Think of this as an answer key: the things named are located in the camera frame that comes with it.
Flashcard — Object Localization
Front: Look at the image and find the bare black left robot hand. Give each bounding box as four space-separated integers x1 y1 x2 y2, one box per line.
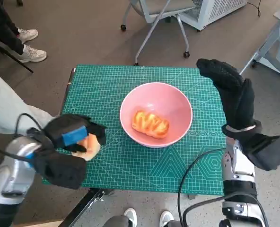
43 113 107 153

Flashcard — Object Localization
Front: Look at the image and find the round toy bread bun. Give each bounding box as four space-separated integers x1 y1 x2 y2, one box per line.
71 133 101 162

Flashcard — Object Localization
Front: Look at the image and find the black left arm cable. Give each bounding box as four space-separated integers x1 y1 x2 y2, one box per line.
0 113 48 164

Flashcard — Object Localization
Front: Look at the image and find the long striped toy bread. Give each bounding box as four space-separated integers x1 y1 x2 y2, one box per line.
131 110 170 139

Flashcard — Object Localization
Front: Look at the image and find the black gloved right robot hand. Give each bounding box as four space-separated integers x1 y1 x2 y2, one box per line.
196 58 257 130

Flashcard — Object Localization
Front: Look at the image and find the pink bowl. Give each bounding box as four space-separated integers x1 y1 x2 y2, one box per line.
119 82 193 148

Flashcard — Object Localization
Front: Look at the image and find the black metal stand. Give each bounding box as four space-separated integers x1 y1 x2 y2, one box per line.
0 36 34 73

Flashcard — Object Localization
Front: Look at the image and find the white shoe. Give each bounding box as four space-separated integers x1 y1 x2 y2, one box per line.
123 208 138 227
160 210 175 227

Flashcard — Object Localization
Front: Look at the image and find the grey office chair on casters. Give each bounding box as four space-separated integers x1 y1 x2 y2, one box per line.
120 0 198 66

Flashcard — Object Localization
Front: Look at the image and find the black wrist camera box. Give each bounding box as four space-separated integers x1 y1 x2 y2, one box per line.
243 133 280 171
33 148 88 190

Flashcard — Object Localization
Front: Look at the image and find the green cutting mat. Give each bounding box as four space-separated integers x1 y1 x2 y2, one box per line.
42 64 227 196

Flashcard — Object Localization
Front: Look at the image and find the white vented appliance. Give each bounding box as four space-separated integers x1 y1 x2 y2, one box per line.
180 0 248 31

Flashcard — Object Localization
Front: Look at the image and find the black table frame rail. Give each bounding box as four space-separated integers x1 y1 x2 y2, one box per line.
59 188 115 227

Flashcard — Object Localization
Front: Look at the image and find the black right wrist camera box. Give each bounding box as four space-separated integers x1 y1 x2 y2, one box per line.
243 133 280 171

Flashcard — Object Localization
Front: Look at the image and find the person in pale clothing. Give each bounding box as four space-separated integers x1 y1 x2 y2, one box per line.
0 67 60 133

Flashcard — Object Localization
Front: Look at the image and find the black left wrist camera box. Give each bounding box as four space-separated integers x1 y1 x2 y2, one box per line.
33 148 88 190

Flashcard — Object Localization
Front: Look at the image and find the person in dark trousers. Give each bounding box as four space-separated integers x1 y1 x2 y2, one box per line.
0 0 47 63

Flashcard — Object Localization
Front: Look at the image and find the thin black floor cable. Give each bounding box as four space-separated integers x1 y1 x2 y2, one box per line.
247 0 261 17

